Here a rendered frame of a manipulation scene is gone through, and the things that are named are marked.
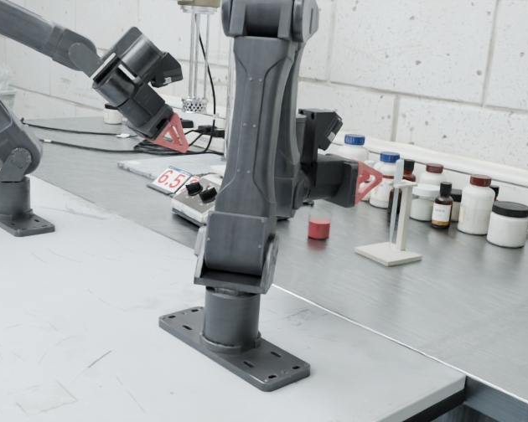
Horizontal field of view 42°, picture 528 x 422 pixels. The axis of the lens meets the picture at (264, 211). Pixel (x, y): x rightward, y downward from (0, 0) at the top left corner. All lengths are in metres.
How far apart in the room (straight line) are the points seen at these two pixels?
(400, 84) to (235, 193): 0.96
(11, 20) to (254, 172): 0.59
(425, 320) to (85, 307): 0.44
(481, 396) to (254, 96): 0.41
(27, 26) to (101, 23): 1.51
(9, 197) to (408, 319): 0.69
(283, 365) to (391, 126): 1.02
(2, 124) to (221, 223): 0.57
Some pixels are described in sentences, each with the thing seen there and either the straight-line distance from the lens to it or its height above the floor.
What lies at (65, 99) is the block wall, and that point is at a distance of 3.00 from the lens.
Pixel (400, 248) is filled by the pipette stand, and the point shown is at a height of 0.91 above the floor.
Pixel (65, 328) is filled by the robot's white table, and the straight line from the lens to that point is 0.86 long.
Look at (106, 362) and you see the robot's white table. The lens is 0.78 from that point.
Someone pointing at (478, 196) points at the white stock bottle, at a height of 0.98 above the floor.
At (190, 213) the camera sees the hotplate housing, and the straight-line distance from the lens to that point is 1.27.
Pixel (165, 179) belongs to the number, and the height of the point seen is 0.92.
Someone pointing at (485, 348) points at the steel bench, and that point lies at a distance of 0.90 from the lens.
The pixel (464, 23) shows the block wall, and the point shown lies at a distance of 1.58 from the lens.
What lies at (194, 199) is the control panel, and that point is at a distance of 1.30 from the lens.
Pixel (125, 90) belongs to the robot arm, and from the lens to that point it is 1.23.
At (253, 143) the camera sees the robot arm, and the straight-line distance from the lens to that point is 0.76.
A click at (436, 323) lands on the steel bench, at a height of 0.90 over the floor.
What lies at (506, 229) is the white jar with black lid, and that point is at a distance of 1.33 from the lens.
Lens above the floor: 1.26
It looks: 15 degrees down
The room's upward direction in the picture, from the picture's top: 4 degrees clockwise
